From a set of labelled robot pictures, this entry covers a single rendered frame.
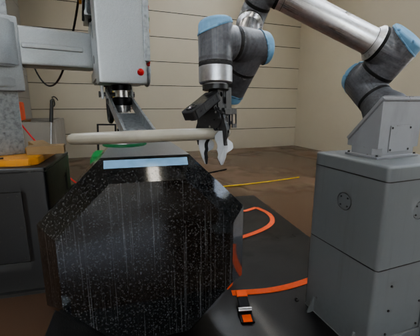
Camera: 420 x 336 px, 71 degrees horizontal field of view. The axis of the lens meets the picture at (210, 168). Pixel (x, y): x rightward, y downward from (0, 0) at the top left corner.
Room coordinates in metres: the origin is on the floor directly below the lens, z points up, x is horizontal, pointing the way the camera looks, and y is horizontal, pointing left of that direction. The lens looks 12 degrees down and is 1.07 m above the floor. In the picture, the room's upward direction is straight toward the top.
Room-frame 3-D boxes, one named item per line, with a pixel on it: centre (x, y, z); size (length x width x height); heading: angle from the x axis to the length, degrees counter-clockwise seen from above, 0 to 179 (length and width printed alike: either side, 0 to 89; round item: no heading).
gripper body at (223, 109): (0.82, -0.02, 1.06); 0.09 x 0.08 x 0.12; 143
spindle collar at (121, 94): (1.53, 0.45, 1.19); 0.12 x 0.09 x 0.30; 24
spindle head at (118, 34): (1.59, 0.47, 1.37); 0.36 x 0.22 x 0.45; 24
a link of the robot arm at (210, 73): (0.82, -0.01, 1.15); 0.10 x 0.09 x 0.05; 54
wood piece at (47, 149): (1.80, 1.01, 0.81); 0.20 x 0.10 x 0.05; 112
